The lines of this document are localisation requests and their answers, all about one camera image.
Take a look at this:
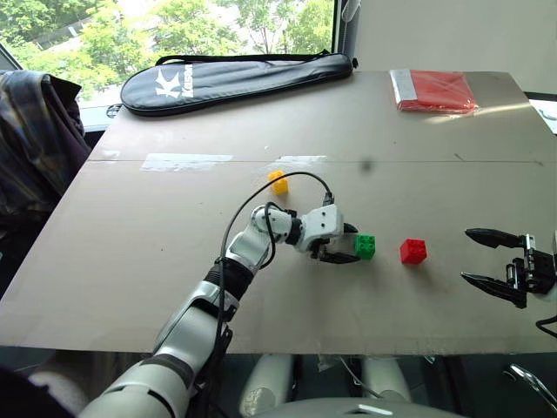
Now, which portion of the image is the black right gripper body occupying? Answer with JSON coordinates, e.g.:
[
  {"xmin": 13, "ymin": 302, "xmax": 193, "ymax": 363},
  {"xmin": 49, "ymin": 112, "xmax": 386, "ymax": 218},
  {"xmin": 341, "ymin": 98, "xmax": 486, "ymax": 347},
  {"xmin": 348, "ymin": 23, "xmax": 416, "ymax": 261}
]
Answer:
[{"xmin": 504, "ymin": 233, "xmax": 557, "ymax": 307}]

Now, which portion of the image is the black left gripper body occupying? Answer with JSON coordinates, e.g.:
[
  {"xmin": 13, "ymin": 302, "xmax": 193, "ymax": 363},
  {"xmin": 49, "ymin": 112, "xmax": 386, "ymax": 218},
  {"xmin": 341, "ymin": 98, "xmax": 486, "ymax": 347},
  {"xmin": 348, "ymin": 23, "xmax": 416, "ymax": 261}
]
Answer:
[{"xmin": 309, "ymin": 235, "xmax": 346, "ymax": 262}]

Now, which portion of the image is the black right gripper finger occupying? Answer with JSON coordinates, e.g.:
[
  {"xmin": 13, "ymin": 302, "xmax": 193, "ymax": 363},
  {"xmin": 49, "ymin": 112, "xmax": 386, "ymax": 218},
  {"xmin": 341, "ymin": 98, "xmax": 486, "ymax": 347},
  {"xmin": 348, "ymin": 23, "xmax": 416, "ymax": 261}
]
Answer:
[
  {"xmin": 460, "ymin": 271, "xmax": 529, "ymax": 310},
  {"xmin": 464, "ymin": 227, "xmax": 527, "ymax": 251}
]

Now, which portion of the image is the green toy brick cube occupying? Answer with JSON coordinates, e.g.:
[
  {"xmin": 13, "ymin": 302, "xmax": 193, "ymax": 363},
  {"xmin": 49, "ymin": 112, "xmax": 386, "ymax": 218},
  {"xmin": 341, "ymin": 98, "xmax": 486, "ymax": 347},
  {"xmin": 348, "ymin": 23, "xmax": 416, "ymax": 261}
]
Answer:
[{"xmin": 354, "ymin": 233, "xmax": 378, "ymax": 262}]

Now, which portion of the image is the red toy brick cube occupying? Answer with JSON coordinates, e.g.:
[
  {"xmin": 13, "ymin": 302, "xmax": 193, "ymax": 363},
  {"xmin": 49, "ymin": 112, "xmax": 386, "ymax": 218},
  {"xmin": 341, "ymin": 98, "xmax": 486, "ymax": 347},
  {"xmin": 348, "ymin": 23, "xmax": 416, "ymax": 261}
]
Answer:
[{"xmin": 399, "ymin": 238, "xmax": 428, "ymax": 266}]

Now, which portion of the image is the yellow toy brick cube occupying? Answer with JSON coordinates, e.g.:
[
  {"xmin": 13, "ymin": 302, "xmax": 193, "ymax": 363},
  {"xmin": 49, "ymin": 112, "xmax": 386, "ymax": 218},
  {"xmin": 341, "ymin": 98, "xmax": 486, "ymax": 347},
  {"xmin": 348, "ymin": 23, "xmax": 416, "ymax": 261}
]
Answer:
[{"xmin": 267, "ymin": 170, "xmax": 290, "ymax": 195}]

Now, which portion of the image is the short clear tape strip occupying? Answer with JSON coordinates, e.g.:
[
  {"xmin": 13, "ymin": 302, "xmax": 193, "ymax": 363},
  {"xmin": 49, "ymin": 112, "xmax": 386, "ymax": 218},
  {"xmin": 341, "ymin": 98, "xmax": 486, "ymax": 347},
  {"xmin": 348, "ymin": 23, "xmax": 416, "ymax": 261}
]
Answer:
[{"xmin": 278, "ymin": 154, "xmax": 328, "ymax": 166}]

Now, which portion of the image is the chrome metal bar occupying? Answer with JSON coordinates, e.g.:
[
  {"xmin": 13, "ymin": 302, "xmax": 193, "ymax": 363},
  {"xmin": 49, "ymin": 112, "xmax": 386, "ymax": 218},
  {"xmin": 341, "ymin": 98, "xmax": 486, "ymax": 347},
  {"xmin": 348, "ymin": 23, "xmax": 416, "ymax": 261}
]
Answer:
[{"xmin": 503, "ymin": 363, "xmax": 557, "ymax": 413}]

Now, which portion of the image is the white rounded robot leg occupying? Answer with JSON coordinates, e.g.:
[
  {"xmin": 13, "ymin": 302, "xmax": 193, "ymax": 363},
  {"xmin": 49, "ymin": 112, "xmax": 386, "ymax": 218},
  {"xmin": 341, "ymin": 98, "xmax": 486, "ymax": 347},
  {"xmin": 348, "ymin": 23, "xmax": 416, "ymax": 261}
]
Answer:
[
  {"xmin": 238, "ymin": 354, "xmax": 293, "ymax": 418},
  {"xmin": 362, "ymin": 356, "xmax": 413, "ymax": 402}
]

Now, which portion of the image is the white paper sheet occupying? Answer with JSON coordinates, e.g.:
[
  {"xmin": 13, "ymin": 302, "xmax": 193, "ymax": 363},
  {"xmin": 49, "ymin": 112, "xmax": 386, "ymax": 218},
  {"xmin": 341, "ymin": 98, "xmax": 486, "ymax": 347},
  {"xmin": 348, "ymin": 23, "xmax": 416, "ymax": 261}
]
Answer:
[{"xmin": 527, "ymin": 98, "xmax": 557, "ymax": 134}]

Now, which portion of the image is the red plastic packet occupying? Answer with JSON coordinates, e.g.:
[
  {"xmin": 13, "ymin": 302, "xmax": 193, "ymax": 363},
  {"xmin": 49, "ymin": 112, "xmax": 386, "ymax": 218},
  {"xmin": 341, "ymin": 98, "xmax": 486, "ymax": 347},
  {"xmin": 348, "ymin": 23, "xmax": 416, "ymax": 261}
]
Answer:
[{"xmin": 389, "ymin": 68, "xmax": 480, "ymax": 115}]

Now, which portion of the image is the long clear tape strip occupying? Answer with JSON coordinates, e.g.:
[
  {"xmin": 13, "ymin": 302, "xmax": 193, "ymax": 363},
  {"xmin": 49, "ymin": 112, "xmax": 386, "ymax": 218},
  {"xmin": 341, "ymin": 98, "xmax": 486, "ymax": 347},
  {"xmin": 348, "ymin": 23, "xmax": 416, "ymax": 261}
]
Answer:
[{"xmin": 140, "ymin": 152, "xmax": 234, "ymax": 172}]

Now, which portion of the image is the black racket bag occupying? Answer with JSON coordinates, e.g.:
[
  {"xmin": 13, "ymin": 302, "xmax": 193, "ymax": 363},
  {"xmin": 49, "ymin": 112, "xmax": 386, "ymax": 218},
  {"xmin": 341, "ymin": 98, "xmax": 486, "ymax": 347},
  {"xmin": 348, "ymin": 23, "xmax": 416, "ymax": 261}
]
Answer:
[{"xmin": 119, "ymin": 49, "xmax": 354, "ymax": 118}]

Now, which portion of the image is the dark patterned cloth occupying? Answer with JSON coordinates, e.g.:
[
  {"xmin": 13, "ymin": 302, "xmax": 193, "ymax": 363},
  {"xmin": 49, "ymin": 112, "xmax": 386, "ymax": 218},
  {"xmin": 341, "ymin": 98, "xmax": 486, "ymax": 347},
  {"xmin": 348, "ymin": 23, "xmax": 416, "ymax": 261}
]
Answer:
[{"xmin": 0, "ymin": 70, "xmax": 92, "ymax": 227}]

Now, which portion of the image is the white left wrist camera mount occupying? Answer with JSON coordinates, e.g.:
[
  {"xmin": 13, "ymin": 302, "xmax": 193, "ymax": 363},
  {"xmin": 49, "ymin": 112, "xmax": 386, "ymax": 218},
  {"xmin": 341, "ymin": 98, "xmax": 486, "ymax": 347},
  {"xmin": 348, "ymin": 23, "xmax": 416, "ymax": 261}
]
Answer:
[{"xmin": 299, "ymin": 204, "xmax": 346, "ymax": 254}]

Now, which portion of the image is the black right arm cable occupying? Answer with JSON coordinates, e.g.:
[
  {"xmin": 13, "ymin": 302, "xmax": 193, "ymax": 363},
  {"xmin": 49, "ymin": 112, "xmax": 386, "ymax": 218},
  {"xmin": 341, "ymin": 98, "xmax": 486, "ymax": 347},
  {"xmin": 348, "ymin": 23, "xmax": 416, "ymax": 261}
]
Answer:
[{"xmin": 535, "ymin": 314, "xmax": 557, "ymax": 339}]

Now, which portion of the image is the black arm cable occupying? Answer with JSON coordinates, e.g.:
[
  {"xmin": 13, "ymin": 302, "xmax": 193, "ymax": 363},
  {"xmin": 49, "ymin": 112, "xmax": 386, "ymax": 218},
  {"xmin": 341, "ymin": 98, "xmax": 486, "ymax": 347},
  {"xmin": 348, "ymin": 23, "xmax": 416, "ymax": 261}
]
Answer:
[
  {"xmin": 535, "ymin": 314, "xmax": 557, "ymax": 339},
  {"xmin": 204, "ymin": 171, "xmax": 337, "ymax": 393}
]

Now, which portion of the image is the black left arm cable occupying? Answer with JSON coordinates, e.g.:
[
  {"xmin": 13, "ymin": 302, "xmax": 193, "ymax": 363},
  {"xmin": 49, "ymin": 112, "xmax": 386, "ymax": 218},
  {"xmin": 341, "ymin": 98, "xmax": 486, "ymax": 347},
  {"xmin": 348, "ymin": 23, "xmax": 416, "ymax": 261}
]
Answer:
[{"xmin": 204, "ymin": 171, "xmax": 337, "ymax": 393}]

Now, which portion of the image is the dark window frame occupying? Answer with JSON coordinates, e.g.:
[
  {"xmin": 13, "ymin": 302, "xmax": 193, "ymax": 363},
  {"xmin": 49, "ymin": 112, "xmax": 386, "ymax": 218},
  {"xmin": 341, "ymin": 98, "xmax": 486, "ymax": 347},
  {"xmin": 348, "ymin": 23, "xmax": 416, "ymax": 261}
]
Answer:
[{"xmin": 332, "ymin": 0, "xmax": 361, "ymax": 67}]

